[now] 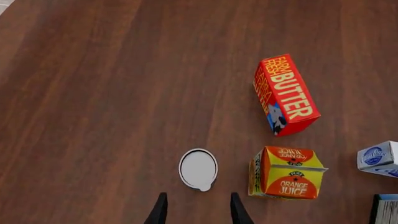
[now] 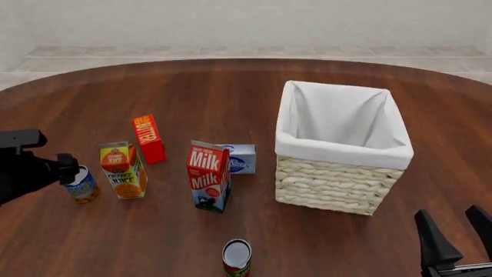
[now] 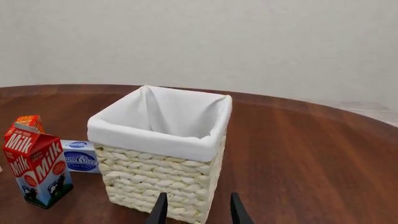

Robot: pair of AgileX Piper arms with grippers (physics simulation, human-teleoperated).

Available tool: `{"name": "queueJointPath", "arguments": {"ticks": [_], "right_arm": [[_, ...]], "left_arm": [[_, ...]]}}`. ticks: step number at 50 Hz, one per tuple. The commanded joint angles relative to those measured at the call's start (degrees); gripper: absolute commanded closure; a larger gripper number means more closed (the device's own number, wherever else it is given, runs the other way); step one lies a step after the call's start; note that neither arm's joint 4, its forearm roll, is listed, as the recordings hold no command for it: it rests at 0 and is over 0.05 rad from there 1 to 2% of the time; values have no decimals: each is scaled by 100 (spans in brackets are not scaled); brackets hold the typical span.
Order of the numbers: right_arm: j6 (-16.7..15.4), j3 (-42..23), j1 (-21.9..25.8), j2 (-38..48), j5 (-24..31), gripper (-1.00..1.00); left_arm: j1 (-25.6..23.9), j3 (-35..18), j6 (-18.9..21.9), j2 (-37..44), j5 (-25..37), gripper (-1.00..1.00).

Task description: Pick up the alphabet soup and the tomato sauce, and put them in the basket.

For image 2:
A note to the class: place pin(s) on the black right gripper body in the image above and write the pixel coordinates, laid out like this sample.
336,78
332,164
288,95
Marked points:
457,270

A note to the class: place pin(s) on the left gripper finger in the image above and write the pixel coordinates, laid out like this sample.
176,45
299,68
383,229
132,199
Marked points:
50,163
46,177

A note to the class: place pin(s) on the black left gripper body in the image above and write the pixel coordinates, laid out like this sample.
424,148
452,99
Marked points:
9,176

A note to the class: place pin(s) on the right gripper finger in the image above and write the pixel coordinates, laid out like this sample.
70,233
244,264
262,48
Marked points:
438,245
482,228

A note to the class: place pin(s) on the alphabet soup can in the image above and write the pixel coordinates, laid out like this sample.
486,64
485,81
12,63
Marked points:
85,187

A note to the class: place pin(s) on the wicker basket with white liner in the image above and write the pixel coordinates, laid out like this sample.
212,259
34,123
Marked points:
338,184

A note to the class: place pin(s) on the tomato sauce can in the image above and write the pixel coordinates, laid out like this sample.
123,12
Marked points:
236,254

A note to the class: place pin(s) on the small black plate on stalk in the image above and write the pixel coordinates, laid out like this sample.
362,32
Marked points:
21,138

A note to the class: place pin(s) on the orange juice carton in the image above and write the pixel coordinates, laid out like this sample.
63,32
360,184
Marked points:
123,176

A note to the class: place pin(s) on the red butter box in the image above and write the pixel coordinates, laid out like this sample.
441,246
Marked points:
150,141

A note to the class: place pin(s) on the red and white milk carton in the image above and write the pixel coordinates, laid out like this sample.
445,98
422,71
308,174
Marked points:
205,173

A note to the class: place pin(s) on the blue-white cream cheese box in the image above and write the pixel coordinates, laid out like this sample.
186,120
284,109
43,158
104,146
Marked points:
243,161

